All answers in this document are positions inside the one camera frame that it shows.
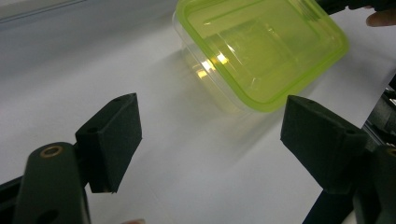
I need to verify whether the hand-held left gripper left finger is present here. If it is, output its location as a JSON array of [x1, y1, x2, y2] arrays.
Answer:
[[74, 91, 143, 194]]

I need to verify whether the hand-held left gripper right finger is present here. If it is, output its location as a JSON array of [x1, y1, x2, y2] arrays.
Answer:
[[279, 94, 369, 195]]

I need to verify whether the clear container with green lid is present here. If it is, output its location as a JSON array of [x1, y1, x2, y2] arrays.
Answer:
[[172, 0, 350, 114]]

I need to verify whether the aluminium floor rail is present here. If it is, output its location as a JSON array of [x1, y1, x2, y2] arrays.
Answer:
[[361, 74, 396, 147]]

